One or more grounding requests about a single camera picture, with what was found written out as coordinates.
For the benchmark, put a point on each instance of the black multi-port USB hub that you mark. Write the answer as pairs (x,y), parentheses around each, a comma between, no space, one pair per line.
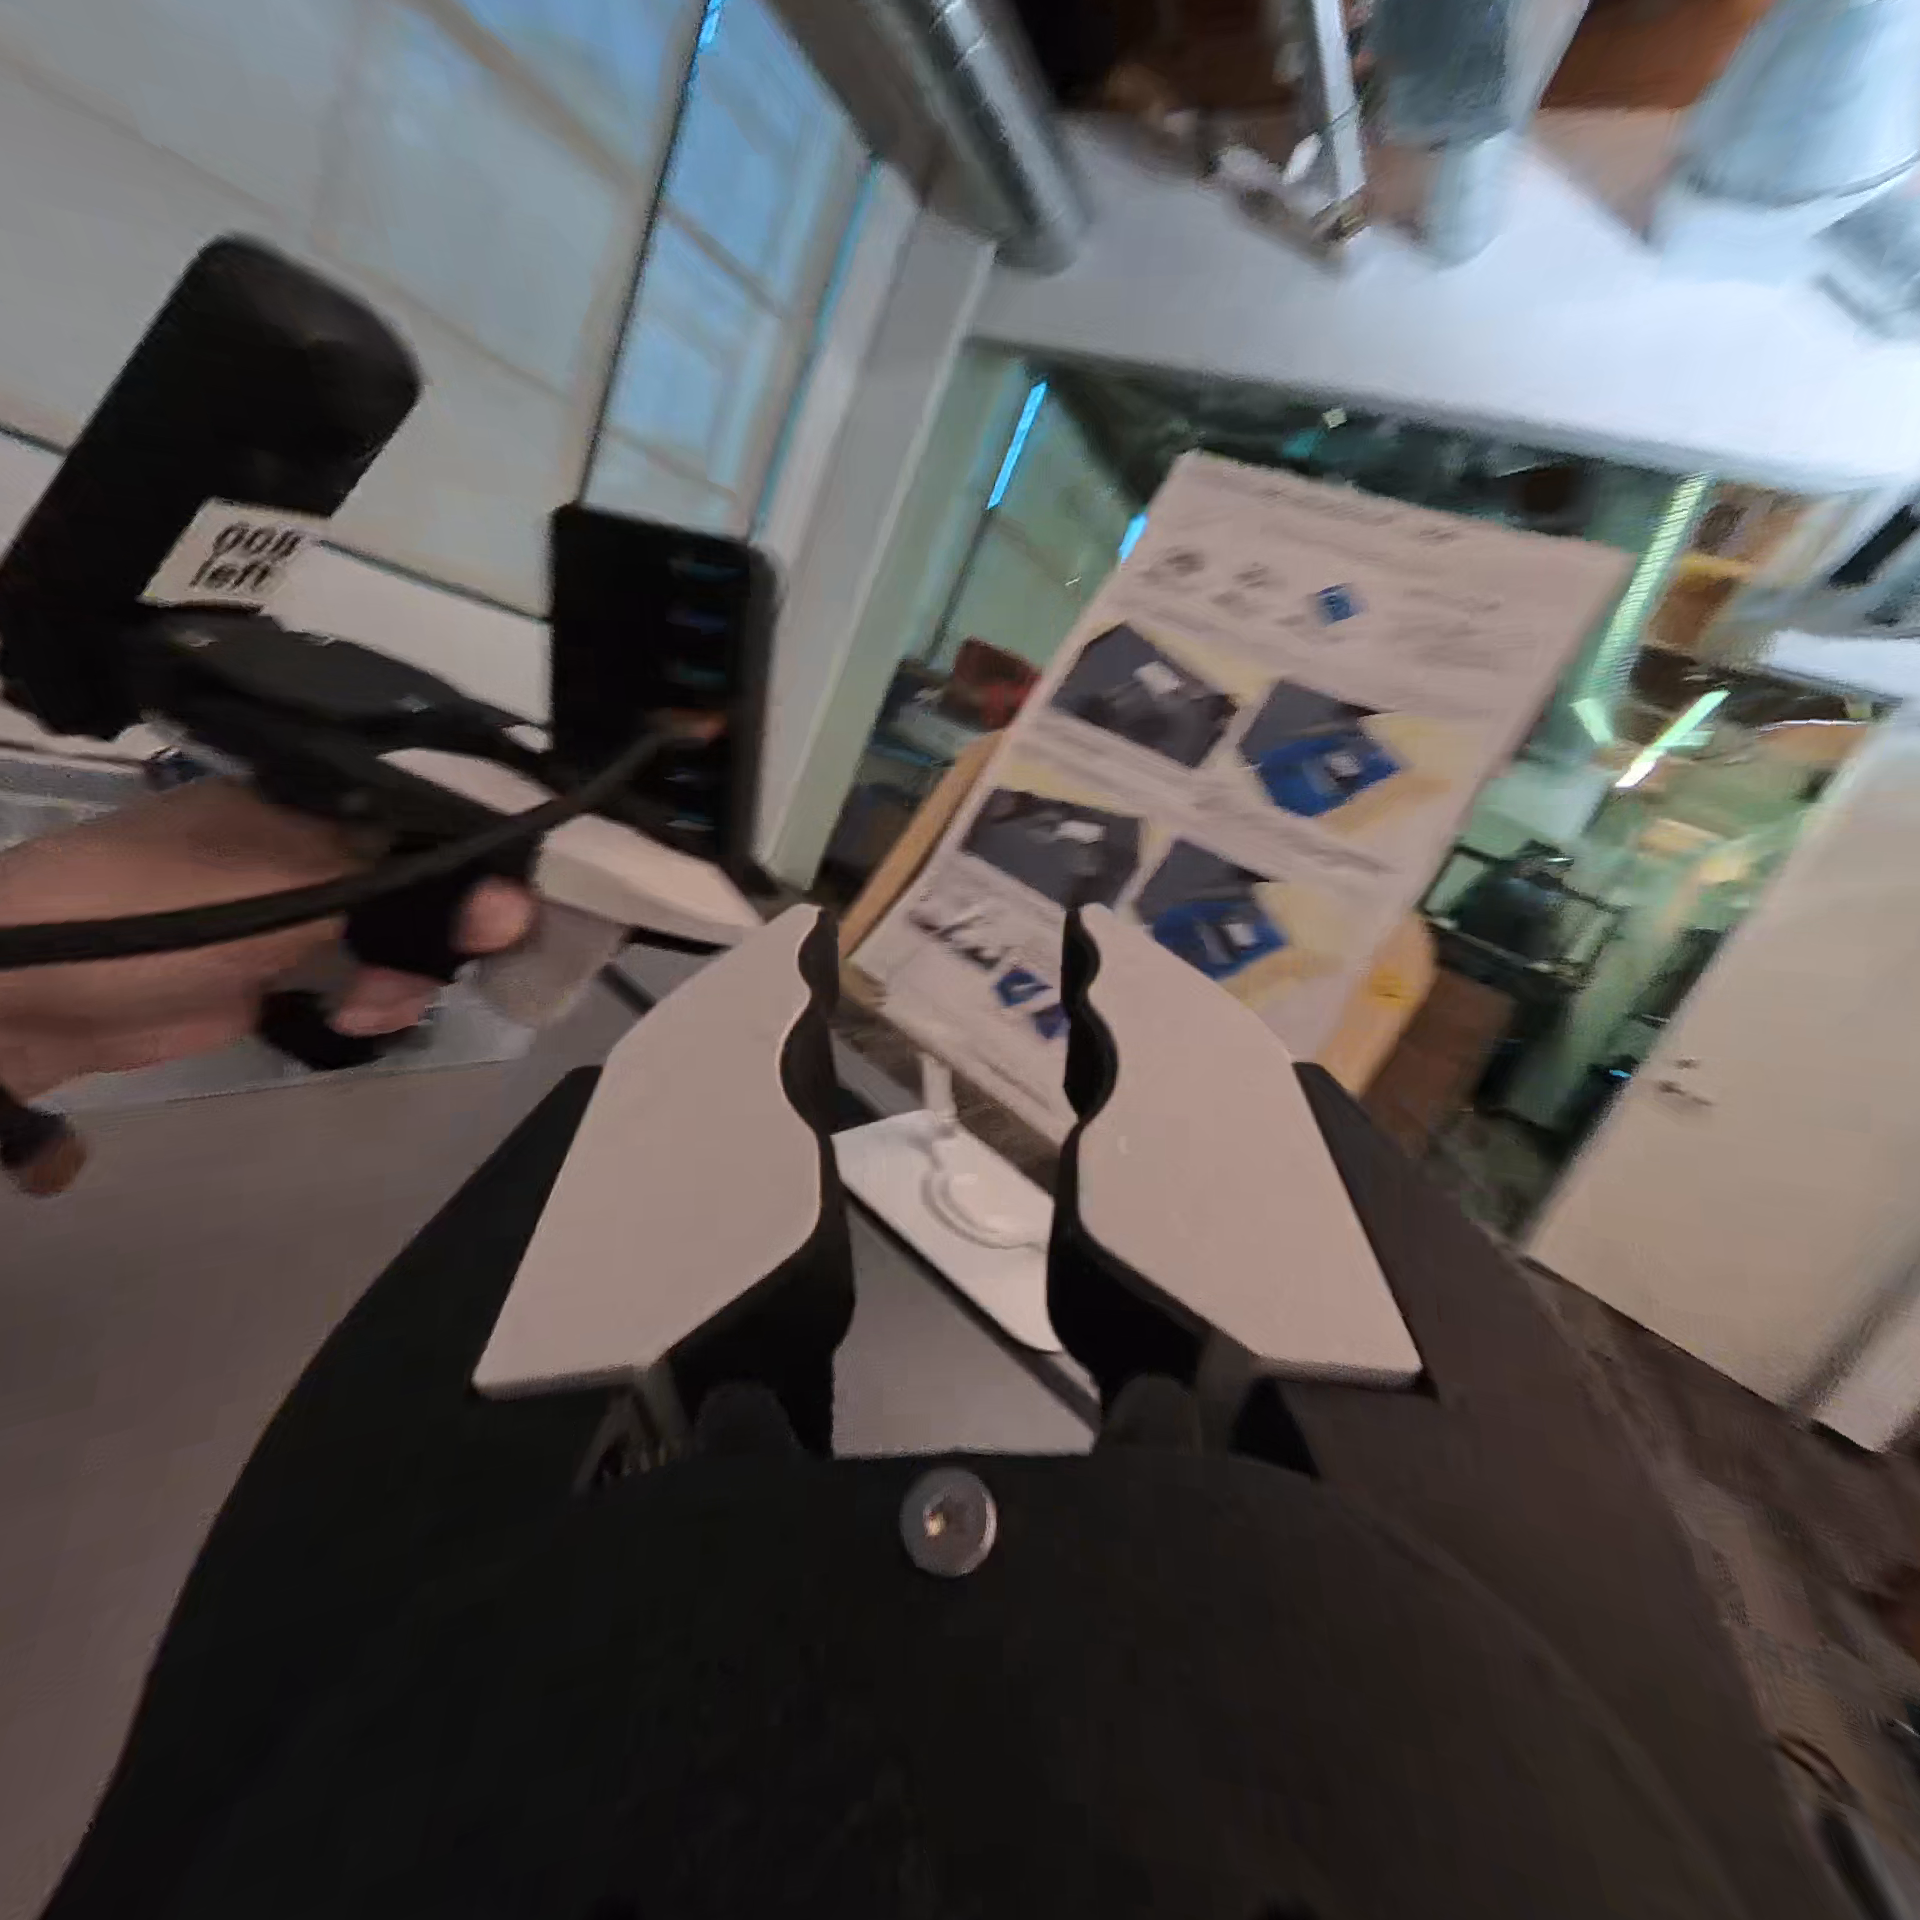
(617,645)

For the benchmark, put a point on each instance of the white door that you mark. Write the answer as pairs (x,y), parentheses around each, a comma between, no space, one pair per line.
(1770,1125)

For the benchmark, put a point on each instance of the printed instruction sheet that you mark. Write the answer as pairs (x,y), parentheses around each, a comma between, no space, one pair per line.
(1277,629)

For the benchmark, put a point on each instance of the person's left hand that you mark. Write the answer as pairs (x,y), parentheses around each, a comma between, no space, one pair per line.
(149,1004)

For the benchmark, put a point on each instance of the instruction sheet on stand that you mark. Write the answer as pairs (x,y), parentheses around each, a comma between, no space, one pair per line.
(1389,991)

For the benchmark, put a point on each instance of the corrugated silver duct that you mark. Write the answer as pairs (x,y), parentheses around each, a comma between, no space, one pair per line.
(961,120)

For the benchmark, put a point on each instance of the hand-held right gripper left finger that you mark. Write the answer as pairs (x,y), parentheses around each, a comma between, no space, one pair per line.
(675,1185)

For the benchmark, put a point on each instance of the large smooth silver duct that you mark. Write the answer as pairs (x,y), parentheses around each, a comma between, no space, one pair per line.
(1770,120)

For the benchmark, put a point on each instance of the red storage box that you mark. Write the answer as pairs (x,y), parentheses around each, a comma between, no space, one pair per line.
(994,677)

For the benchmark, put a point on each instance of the large window with blinds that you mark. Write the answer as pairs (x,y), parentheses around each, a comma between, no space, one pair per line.
(377,224)

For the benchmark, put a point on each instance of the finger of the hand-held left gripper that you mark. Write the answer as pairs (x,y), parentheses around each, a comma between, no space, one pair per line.
(645,885)

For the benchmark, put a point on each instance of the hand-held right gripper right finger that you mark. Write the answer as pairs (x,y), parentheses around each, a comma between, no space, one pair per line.
(1215,1200)

